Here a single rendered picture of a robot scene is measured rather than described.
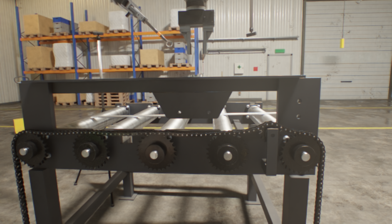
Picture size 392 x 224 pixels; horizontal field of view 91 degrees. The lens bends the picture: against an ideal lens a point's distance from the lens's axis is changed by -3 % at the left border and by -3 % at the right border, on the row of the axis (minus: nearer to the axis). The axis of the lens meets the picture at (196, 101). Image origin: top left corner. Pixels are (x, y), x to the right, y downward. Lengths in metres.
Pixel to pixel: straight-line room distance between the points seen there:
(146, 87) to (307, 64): 10.13
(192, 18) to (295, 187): 0.79
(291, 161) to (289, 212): 0.24
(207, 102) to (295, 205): 0.58
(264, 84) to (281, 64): 9.45
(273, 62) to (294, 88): 9.35
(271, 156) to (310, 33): 10.25
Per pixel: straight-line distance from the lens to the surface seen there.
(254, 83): 0.88
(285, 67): 10.40
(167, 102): 0.88
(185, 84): 0.87
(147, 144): 0.88
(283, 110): 0.90
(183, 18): 0.77
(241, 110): 1.82
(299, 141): 0.90
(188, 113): 0.87
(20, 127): 5.66
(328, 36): 11.31
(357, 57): 11.89
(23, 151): 1.16
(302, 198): 1.03
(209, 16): 0.77
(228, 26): 10.16
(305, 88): 0.92
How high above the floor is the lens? 1.17
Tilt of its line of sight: 7 degrees down
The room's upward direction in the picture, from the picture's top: 1 degrees counter-clockwise
